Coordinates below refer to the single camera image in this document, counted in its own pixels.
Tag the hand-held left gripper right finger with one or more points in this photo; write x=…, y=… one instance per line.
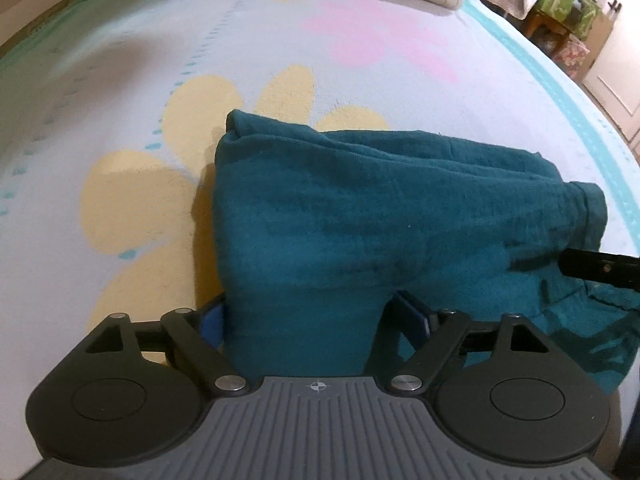
x=418, y=316

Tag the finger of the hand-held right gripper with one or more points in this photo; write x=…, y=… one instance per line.
x=600, y=265

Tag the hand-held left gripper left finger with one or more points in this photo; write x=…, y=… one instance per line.
x=212, y=324

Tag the teal pants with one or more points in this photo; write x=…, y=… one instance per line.
x=350, y=220

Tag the white door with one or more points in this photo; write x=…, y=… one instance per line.
x=617, y=60

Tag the floral box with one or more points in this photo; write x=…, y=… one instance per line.
x=570, y=55

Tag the wooden stool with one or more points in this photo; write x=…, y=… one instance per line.
x=542, y=25

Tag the flower printed blanket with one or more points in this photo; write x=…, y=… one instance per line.
x=125, y=85

